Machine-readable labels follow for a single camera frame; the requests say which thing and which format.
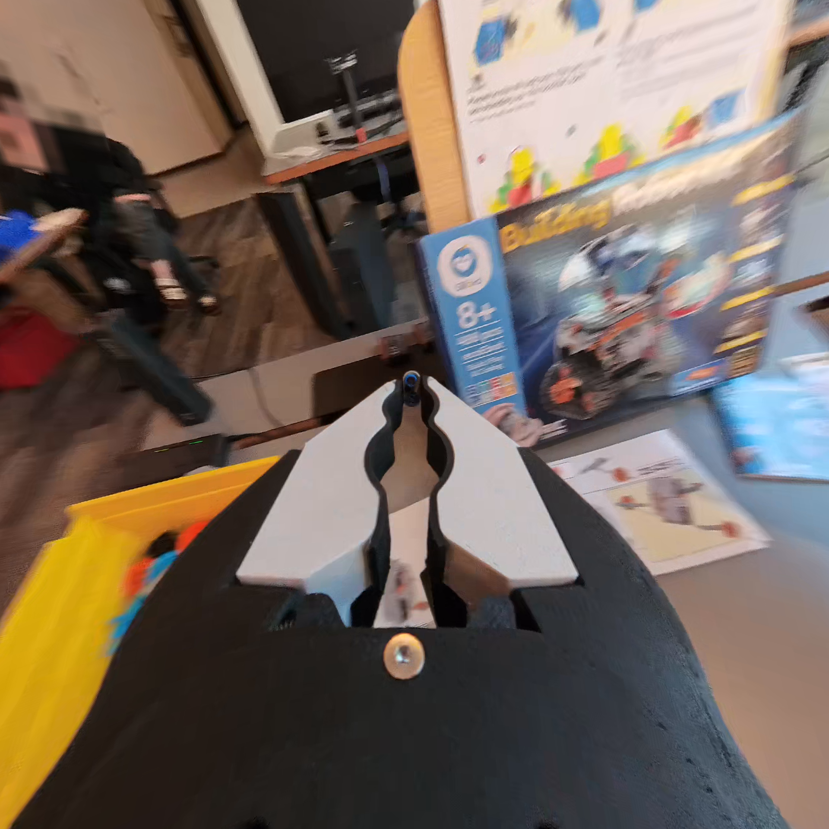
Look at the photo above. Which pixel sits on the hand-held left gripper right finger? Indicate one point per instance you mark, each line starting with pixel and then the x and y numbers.
pixel 498 498

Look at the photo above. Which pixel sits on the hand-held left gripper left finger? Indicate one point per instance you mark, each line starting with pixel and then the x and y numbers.
pixel 324 498

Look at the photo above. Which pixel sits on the small black toy pin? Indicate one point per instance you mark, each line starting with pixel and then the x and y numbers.
pixel 411 388

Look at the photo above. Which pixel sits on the low grey bench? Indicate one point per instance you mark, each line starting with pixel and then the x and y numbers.
pixel 285 382

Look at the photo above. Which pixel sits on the black power strip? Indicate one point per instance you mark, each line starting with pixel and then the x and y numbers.
pixel 178 450

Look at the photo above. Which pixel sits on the instruction booklet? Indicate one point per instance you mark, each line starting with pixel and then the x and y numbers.
pixel 667 505

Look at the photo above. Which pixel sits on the pile of orange blue toy pieces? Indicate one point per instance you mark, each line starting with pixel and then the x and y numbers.
pixel 152 570

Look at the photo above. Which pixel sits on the blue building kit box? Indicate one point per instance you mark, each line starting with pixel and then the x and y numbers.
pixel 615 311

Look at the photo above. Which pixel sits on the large yellow plastic bin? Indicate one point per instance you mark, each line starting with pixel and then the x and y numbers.
pixel 58 622

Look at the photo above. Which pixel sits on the wooden edged background table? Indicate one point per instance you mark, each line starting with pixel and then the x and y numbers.
pixel 337 152

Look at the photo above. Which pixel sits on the wooden board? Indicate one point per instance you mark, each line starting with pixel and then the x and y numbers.
pixel 431 123

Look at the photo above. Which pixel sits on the white printed instruction poster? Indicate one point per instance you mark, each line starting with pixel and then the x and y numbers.
pixel 602 90

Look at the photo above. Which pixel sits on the black monitor screen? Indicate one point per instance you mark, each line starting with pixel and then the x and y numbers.
pixel 317 52

